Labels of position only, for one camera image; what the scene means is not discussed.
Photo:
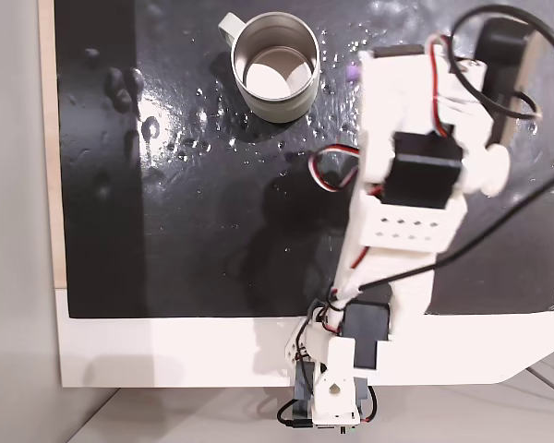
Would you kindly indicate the black oval camera box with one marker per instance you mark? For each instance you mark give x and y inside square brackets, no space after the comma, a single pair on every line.
[503,41]

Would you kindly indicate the white board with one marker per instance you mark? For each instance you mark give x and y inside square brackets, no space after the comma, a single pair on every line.
[166,350]

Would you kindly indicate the black glossy mat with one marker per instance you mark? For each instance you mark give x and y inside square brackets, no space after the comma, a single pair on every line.
[203,221]

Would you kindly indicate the light wooden board strip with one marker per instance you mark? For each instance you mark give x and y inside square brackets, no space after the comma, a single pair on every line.
[46,138]

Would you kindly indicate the purple ribbed pen grip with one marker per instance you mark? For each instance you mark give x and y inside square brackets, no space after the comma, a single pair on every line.
[353,73]

